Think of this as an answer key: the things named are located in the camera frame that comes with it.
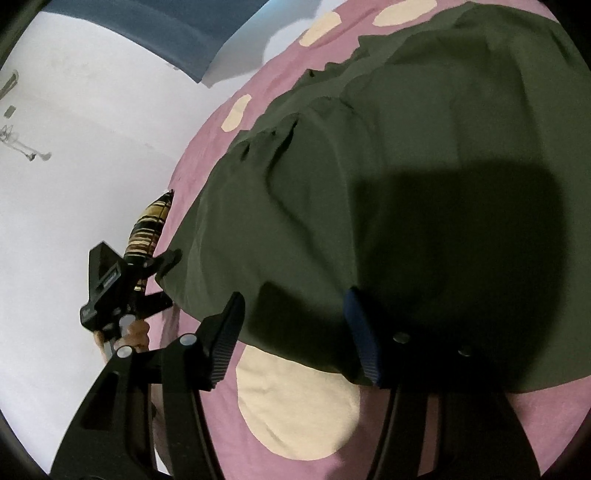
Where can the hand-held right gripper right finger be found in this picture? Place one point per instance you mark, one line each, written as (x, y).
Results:
(360, 334)

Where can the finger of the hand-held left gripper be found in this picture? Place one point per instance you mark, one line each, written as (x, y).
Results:
(161, 262)
(154, 304)

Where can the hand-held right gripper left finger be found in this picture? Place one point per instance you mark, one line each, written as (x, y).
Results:
(226, 337)

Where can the olive green zip jacket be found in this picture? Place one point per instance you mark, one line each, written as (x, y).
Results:
(369, 138)

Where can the person's left hand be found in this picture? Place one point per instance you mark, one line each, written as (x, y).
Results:
(137, 334)

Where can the striped black and gold pillow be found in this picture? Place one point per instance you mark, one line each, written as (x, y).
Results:
(147, 226)

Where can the pink blanket with cream dots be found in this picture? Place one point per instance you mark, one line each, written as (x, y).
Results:
(295, 415)

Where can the blue curtain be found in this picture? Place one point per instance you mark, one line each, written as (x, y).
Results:
(184, 27)

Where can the wall-mounted rail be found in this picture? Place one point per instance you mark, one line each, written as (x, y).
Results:
(9, 83)

